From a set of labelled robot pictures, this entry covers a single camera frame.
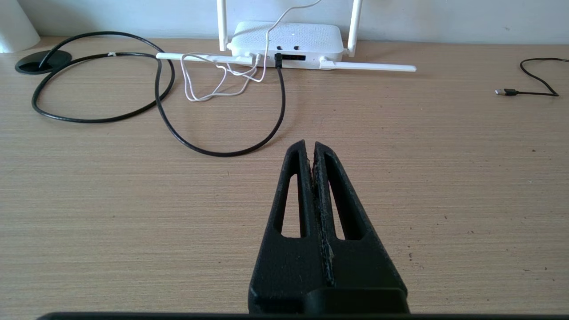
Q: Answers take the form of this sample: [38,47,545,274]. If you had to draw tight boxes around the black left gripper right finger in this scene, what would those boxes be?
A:
[313,142,408,290]

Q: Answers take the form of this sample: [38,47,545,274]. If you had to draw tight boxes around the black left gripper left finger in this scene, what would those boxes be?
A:
[248,140,333,313]

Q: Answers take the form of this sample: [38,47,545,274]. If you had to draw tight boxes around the black ethernet cable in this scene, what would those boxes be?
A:
[31,31,286,157]

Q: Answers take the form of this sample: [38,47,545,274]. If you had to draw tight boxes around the white router with antennas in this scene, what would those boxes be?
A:
[156,0,417,73]

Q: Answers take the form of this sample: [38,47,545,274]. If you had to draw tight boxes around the black round desk grommet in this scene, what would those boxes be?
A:
[15,50,72,75]

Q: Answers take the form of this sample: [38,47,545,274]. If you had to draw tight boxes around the white toilet paper roll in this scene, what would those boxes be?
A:
[0,0,40,54]

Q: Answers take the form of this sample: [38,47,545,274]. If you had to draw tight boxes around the black USB cable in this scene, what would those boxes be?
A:
[495,58,569,97]

